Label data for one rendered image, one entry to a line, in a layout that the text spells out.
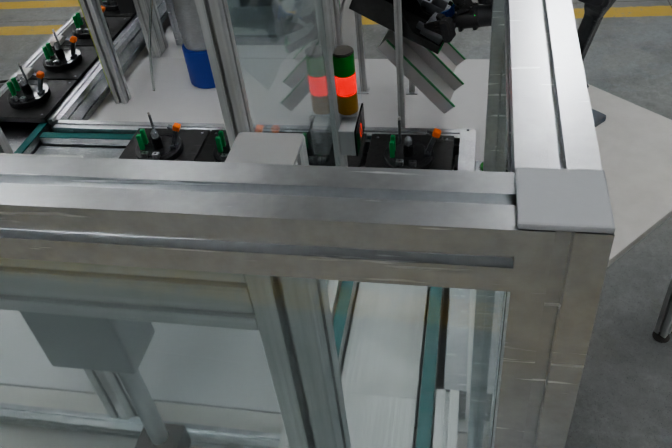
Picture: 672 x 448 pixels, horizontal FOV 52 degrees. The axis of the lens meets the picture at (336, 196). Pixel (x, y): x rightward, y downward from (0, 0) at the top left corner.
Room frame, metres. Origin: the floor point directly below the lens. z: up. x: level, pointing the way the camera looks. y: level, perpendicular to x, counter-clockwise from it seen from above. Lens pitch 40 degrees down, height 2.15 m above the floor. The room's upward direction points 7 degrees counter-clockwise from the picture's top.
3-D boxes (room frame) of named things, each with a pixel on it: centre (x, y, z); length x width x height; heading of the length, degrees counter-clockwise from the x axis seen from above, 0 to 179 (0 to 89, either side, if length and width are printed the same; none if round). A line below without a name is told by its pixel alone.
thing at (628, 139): (1.54, -0.62, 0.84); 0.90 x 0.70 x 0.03; 123
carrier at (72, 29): (2.59, 0.89, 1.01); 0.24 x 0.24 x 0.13; 76
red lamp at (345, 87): (1.35, -0.05, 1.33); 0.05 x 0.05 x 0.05
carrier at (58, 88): (2.11, 1.01, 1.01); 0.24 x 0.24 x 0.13; 76
